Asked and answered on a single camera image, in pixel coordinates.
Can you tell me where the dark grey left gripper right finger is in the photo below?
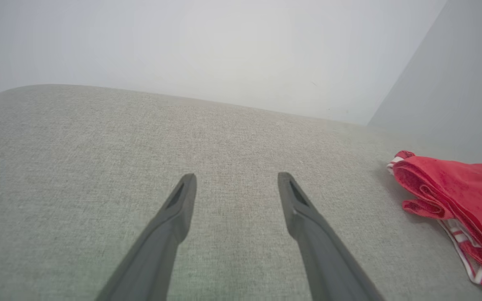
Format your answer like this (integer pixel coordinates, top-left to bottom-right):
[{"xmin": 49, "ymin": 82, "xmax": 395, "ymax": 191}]
[{"xmin": 278, "ymin": 172, "xmax": 386, "ymax": 301}]

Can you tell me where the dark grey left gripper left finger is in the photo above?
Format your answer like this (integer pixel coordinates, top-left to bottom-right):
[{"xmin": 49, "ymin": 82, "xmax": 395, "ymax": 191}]
[{"xmin": 95, "ymin": 173, "xmax": 197, "ymax": 301}]

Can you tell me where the red and white basketball jersey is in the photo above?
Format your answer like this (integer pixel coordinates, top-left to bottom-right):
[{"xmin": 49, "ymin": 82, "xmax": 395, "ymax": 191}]
[{"xmin": 387, "ymin": 150, "xmax": 482, "ymax": 292}]

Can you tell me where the grey fabric sofa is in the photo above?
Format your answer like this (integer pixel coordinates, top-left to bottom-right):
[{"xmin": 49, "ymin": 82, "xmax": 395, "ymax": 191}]
[{"xmin": 0, "ymin": 84, "xmax": 482, "ymax": 301}]

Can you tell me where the grey door panel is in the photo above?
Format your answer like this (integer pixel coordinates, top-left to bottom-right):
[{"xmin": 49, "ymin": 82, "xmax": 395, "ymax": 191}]
[{"xmin": 367, "ymin": 0, "xmax": 482, "ymax": 163}]

